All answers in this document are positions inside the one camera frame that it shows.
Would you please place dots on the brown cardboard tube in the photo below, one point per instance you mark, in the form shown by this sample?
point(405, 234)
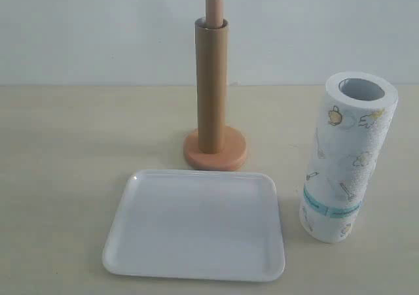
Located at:
point(211, 80)

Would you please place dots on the printed white paper towel roll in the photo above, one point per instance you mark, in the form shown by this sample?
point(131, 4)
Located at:
point(353, 122)

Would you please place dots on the wooden paper towel holder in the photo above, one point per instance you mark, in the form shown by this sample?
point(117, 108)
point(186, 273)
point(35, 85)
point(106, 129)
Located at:
point(233, 154)

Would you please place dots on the white rectangular plastic tray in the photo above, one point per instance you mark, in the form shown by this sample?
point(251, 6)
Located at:
point(186, 224)

